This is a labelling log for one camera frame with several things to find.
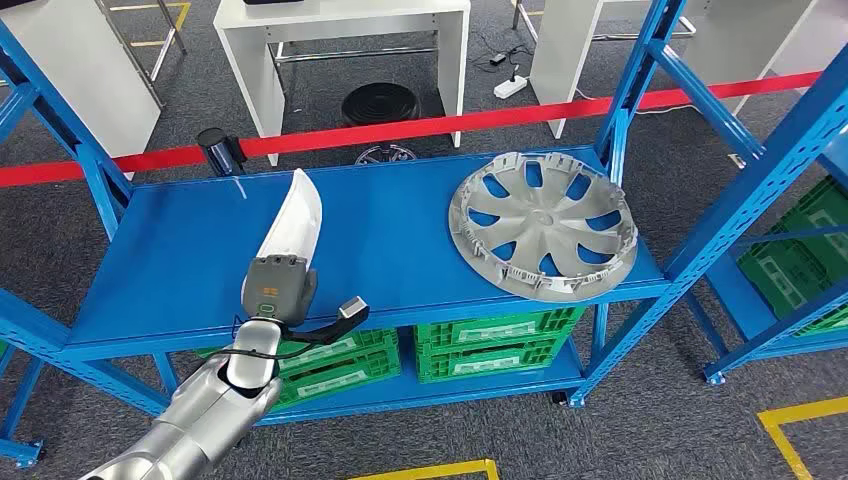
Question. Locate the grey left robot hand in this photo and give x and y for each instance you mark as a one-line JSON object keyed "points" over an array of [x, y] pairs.
{"points": [[275, 291]]}

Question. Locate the white curved body panel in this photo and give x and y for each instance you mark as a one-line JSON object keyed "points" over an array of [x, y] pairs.
{"points": [[295, 218]]}

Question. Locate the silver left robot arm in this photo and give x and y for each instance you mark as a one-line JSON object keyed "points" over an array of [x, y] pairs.
{"points": [[199, 424]]}

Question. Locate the blue steel shelf rack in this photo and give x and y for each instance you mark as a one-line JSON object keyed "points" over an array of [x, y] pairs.
{"points": [[397, 218], [23, 454], [742, 305]]}

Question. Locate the silver wheel hubcap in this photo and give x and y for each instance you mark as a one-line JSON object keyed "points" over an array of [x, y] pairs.
{"points": [[384, 154], [543, 225]]}

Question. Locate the red barrier belt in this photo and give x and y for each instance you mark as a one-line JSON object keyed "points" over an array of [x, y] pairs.
{"points": [[397, 129]]}

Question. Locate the black round stool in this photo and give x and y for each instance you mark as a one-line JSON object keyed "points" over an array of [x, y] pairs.
{"points": [[381, 104]]}

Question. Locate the yellow floor tape outline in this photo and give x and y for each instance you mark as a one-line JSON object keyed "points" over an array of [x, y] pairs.
{"points": [[772, 430], [149, 6], [424, 472]]}

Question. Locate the black flat device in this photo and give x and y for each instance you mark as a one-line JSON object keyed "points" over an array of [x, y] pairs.
{"points": [[272, 2]]}

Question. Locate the white power strip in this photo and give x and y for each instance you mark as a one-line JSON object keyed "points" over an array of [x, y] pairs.
{"points": [[510, 87]]}

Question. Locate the black power adapter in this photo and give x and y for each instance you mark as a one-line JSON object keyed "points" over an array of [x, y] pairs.
{"points": [[498, 59]]}

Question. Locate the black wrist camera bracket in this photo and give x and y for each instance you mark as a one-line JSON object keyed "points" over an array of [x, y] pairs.
{"points": [[318, 334]]}

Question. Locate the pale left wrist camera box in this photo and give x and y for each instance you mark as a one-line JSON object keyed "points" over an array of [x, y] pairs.
{"points": [[353, 309]]}

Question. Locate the black stanchion post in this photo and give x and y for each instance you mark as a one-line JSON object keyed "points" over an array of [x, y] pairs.
{"points": [[218, 149]]}

